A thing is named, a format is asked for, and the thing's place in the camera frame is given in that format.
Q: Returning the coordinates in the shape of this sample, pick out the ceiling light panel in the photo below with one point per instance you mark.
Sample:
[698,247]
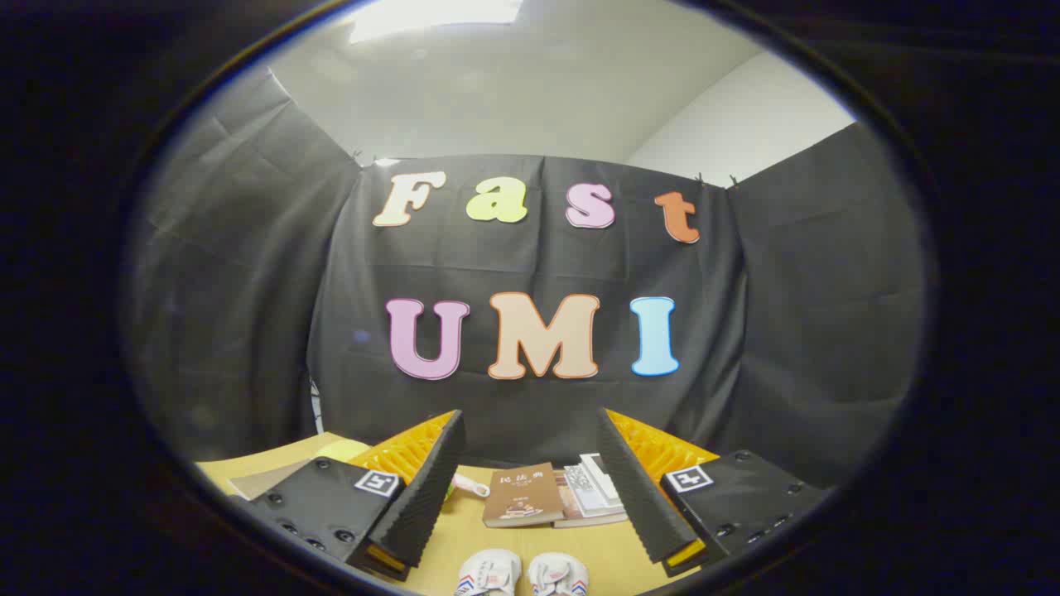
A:
[431,16]

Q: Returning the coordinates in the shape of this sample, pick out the white striped cover book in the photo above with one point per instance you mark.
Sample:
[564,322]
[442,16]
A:
[584,494]

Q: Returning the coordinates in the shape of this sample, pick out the pinkish brown book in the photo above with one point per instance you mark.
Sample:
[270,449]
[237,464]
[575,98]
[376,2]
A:
[592,521]

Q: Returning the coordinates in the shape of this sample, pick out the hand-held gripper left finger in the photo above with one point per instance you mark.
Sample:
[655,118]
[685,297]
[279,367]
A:
[426,497]

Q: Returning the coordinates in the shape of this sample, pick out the white striped shoe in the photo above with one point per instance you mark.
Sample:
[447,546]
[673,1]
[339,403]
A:
[489,573]
[556,575]

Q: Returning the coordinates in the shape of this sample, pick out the brown cover book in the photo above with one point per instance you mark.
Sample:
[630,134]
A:
[522,497]

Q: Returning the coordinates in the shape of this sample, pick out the black backdrop cloth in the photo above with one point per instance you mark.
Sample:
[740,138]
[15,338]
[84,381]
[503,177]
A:
[538,265]

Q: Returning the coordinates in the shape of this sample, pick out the beige fabric storage box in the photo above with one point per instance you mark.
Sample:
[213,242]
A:
[269,480]

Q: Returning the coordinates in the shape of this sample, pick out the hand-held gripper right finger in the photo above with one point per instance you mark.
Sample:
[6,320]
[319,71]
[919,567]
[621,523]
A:
[638,497]

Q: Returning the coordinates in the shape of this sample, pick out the pink and green plush toy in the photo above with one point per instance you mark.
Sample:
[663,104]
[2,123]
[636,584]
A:
[470,486]

